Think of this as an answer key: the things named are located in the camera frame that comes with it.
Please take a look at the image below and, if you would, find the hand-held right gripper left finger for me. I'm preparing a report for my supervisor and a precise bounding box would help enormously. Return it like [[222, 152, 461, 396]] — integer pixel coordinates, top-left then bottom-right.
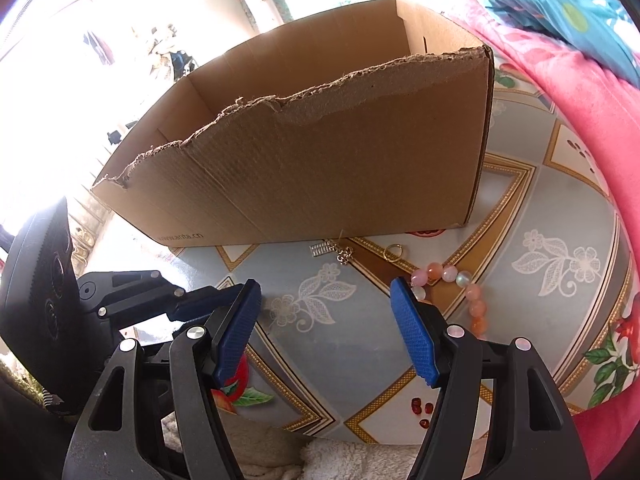
[[60, 280, 263, 480]]

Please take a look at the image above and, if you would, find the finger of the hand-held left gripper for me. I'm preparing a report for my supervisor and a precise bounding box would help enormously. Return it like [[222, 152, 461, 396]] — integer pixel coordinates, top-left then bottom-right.
[[77, 269, 246, 333]]

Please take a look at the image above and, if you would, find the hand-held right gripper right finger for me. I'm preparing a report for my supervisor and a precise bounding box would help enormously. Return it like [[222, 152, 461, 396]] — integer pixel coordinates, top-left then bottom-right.
[[390, 276, 591, 480]]

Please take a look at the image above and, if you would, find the orange pink beaded bracelet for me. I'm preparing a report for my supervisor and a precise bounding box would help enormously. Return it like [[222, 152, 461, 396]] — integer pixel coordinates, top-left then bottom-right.
[[410, 262, 491, 338]]

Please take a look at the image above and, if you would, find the silver butterfly charm chain bracelet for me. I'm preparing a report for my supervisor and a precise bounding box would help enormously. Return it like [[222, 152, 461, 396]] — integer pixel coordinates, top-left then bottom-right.
[[310, 241, 357, 266]]

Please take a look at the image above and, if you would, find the brown cardboard box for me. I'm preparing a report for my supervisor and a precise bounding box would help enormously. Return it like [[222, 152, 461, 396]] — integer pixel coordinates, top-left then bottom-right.
[[91, 0, 496, 247]]

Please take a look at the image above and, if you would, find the beige fleece towel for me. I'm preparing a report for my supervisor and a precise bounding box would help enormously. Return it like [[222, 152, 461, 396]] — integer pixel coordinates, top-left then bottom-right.
[[160, 400, 481, 480]]

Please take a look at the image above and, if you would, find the pink blanket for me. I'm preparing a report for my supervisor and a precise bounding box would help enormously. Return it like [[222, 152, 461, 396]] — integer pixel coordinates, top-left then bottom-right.
[[440, 0, 640, 241]]

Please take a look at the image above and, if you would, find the blue floral quilt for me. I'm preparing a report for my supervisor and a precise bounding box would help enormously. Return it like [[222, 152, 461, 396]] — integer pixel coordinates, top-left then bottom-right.
[[467, 0, 640, 86]]

